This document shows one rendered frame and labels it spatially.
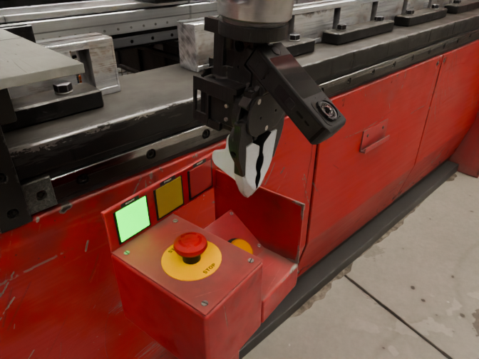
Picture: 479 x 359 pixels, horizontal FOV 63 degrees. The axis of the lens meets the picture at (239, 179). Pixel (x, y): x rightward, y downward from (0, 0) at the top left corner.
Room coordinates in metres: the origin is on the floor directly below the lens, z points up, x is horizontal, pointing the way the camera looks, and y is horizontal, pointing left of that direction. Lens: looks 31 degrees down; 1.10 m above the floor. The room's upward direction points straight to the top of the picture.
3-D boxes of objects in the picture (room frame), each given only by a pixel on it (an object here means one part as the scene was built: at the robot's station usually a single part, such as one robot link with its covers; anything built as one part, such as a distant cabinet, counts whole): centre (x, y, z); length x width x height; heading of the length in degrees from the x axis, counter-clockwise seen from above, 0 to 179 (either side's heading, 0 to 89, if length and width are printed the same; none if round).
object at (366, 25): (1.19, -0.35, 0.89); 0.30 x 0.05 x 0.03; 134
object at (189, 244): (0.35, 0.06, 0.79); 0.04 x 0.04 x 0.04
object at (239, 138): (0.40, -0.01, 0.92); 0.05 x 0.02 x 0.09; 142
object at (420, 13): (1.47, -0.64, 0.89); 0.30 x 0.05 x 0.03; 134
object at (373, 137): (1.13, -0.44, 0.58); 0.15 x 0.02 x 0.07; 134
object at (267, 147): (0.44, -0.01, 0.87); 0.06 x 0.03 x 0.09; 52
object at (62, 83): (0.60, 0.28, 0.91); 0.03 x 0.03 x 0.02
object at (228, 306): (0.40, 0.04, 0.75); 0.20 x 0.16 x 0.18; 142
